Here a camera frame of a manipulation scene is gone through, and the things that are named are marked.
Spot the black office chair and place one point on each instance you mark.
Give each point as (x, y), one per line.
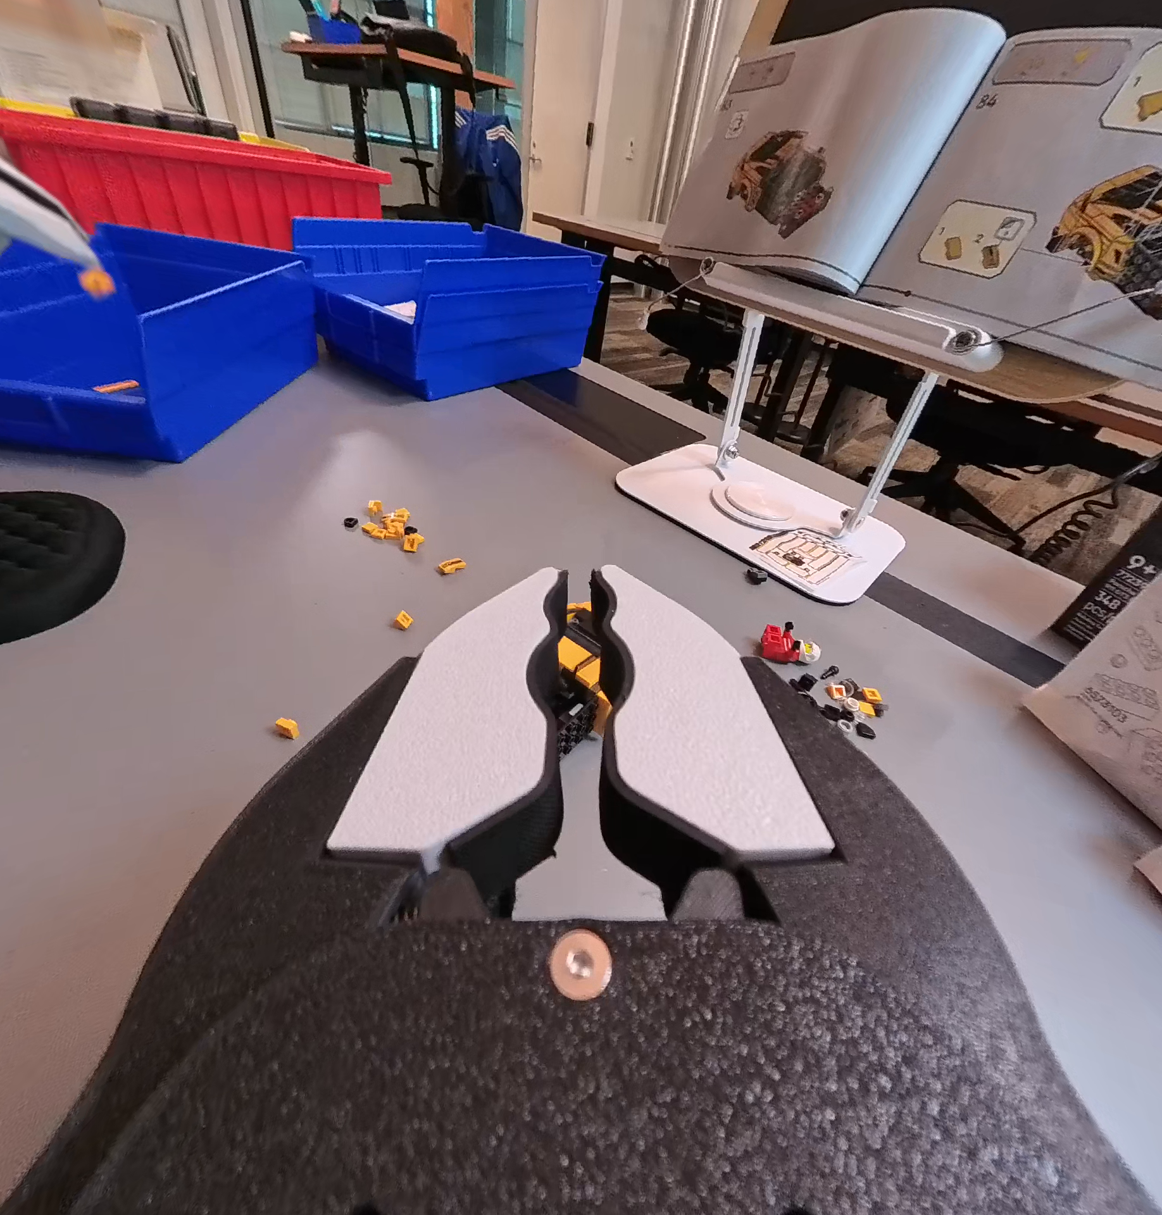
(684, 343)
(428, 191)

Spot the red lego seat piece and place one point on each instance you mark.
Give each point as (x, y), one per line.
(778, 646)

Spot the long orange lego plate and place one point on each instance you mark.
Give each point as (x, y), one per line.
(115, 387)

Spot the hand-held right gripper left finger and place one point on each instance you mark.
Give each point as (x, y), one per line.
(447, 741)

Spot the yellow black lego car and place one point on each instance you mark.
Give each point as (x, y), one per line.
(580, 656)

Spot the lego sticker sheet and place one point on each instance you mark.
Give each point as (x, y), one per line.
(808, 555)

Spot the blue jacket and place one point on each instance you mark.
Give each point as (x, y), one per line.
(491, 162)

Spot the background standing desk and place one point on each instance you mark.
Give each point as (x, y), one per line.
(400, 62)

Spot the orange stickered lego slope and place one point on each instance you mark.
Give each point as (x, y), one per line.
(96, 283)

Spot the lego set box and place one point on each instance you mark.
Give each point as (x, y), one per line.
(1112, 589)

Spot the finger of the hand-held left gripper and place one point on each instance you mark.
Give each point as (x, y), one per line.
(11, 176)
(11, 229)

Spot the white book stand tray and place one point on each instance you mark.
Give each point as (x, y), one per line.
(827, 309)

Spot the lego instruction booklet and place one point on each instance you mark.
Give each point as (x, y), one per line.
(874, 124)

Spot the red storage bin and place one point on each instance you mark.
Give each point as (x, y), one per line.
(181, 191)

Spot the black backdrop panel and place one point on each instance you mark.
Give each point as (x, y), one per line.
(922, 14)

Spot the orange lego pieces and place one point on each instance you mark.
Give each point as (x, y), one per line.
(390, 527)

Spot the white stand base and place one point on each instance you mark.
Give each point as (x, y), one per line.
(665, 494)

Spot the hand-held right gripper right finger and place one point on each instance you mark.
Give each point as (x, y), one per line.
(713, 751)

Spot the pile of small lego parts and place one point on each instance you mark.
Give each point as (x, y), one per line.
(846, 703)

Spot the large white paper bag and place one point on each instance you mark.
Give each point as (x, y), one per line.
(1112, 722)

